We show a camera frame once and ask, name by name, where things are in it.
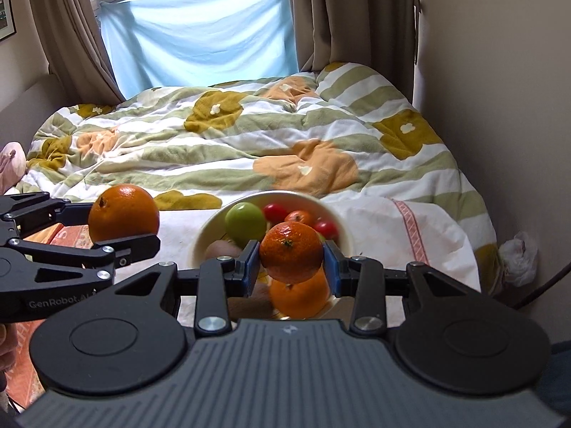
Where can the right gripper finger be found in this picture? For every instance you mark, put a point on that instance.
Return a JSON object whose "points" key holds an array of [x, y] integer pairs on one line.
{"points": [[26, 214], [117, 253]]}

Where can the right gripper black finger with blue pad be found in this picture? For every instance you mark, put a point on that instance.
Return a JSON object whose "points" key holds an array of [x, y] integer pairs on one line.
{"points": [[212, 284], [368, 282]]}

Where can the brown kiwi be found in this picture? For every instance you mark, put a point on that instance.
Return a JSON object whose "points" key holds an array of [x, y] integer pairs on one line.
{"points": [[257, 306], [222, 248]]}

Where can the large orange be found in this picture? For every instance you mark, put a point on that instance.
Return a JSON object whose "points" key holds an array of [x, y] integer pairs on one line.
{"points": [[124, 210]]}

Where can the large red tomato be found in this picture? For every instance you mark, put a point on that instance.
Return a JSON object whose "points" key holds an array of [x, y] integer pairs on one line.
{"points": [[327, 229]]}

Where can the orange with stem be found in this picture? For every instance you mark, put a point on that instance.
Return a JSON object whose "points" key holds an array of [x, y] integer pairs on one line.
{"points": [[300, 300]]}

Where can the small mandarin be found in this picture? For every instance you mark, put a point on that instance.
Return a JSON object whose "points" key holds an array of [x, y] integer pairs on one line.
{"points": [[291, 252]]}

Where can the small red tomato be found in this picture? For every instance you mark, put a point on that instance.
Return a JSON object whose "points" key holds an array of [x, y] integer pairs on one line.
{"points": [[275, 213]]}

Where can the brown kiwi in bowl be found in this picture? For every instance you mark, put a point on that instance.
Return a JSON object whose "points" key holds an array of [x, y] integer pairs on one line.
{"points": [[222, 248]]}

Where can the white pink patterned towel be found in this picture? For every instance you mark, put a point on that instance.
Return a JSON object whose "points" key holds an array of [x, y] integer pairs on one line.
{"points": [[388, 230]]}

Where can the cream ceramic bowl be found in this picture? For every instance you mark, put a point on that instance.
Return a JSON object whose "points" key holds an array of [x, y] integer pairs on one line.
{"points": [[214, 230]]}

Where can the pink plush toy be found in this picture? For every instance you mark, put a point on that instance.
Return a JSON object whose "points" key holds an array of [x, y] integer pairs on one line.
{"points": [[12, 166]]}

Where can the green apple left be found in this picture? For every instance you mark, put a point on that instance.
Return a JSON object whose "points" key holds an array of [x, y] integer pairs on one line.
{"points": [[245, 222]]}

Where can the small red orange fruit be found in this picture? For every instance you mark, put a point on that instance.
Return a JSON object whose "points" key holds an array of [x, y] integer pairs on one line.
{"points": [[301, 216]]}

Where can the floral striped duvet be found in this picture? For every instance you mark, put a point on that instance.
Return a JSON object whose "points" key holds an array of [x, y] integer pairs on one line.
{"points": [[342, 134]]}

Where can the white plastic bag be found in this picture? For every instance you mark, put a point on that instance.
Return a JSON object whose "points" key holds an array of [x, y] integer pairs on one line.
{"points": [[519, 258]]}

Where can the brown left curtain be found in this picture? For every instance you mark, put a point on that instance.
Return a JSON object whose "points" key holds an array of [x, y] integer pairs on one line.
{"points": [[73, 46]]}

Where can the brown curtain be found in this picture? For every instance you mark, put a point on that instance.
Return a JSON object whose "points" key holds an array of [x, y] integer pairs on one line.
{"points": [[73, 46], [381, 34]]}

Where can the light blue window cloth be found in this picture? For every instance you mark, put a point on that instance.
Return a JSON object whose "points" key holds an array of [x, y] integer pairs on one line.
{"points": [[153, 43]]}

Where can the brown right curtain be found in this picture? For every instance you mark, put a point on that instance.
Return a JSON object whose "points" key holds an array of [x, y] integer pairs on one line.
{"points": [[381, 34]]}

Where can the framed wall picture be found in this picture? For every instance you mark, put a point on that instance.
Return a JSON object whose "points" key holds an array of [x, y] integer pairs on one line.
{"points": [[7, 24]]}

